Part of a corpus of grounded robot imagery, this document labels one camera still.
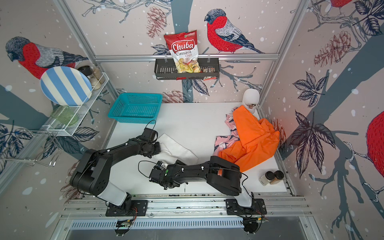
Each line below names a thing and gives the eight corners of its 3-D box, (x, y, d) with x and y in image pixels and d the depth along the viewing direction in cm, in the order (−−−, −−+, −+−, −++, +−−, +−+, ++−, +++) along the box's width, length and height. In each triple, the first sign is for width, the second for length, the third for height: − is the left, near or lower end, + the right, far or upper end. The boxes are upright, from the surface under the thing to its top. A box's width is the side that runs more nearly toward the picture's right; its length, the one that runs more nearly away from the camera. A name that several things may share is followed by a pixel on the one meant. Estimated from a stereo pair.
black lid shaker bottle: (258, 183, 83) (264, 178, 75) (259, 175, 86) (264, 169, 78) (267, 186, 82) (274, 181, 74) (267, 178, 85) (274, 172, 77)
